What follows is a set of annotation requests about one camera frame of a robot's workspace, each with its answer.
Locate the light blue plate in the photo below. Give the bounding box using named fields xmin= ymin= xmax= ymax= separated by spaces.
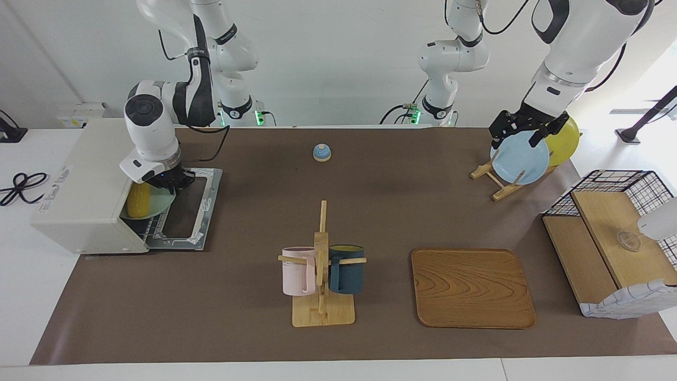
xmin=490 ymin=130 xmax=551 ymax=186

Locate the brown table mat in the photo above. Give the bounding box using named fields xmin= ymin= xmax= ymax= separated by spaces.
xmin=30 ymin=126 xmax=677 ymax=366

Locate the metal oven wire rack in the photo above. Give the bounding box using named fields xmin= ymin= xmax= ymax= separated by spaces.
xmin=130 ymin=214 xmax=170 ymax=244

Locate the mint green plate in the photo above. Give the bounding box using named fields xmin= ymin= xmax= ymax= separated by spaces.
xmin=121 ymin=185 xmax=177 ymax=220

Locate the pink mug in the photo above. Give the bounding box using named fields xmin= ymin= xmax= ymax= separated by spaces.
xmin=281 ymin=247 xmax=317 ymax=296

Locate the black tripod stand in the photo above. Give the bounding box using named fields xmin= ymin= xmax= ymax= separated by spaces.
xmin=615 ymin=86 xmax=677 ymax=144

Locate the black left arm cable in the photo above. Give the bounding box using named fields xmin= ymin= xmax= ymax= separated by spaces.
xmin=479 ymin=0 xmax=532 ymax=35

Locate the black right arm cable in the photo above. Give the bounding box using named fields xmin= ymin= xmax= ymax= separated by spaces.
xmin=158 ymin=29 xmax=231 ymax=162

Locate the wooden serving tray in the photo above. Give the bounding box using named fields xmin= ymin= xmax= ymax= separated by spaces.
xmin=411 ymin=248 xmax=536 ymax=330

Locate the wooden mug rack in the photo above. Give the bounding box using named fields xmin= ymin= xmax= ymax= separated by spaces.
xmin=278 ymin=200 xmax=367 ymax=328

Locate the small clear glass item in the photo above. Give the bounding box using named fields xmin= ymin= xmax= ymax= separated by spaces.
xmin=616 ymin=230 xmax=642 ymax=252

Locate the coiled black power cable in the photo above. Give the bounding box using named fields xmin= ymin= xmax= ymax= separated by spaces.
xmin=0 ymin=172 xmax=49 ymax=207

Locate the beige toaster oven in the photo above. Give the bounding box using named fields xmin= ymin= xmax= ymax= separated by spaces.
xmin=30 ymin=117 xmax=178 ymax=255

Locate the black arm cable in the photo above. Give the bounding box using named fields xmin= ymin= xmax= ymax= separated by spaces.
xmin=158 ymin=29 xmax=231 ymax=162
xmin=479 ymin=0 xmax=532 ymax=35

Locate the dark teal mug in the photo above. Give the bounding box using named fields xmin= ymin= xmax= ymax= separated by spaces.
xmin=328 ymin=244 xmax=365 ymax=295

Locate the white wall socket strip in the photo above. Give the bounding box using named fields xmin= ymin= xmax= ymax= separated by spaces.
xmin=57 ymin=103 xmax=106 ymax=129

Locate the toaster oven glass door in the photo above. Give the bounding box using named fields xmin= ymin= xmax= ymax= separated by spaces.
xmin=145 ymin=168 xmax=223 ymax=251

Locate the yellow corn cob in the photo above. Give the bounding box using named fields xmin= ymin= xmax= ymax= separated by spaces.
xmin=127 ymin=183 xmax=151 ymax=219

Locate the white rounded blurry object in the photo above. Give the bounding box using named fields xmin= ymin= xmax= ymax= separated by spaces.
xmin=637 ymin=197 xmax=677 ymax=242

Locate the wire and wood shelf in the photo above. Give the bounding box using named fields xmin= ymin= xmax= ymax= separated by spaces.
xmin=542 ymin=170 xmax=677 ymax=318

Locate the black device with base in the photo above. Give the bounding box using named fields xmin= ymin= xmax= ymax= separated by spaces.
xmin=0 ymin=110 xmax=28 ymax=143

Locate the wooden side shelf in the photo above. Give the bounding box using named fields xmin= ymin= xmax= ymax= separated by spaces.
xmin=579 ymin=279 xmax=677 ymax=320

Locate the wooden plate rack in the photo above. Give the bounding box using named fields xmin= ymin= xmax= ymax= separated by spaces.
xmin=471 ymin=151 xmax=561 ymax=202

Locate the yellow plate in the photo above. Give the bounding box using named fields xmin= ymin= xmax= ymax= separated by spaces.
xmin=545 ymin=116 xmax=581 ymax=167

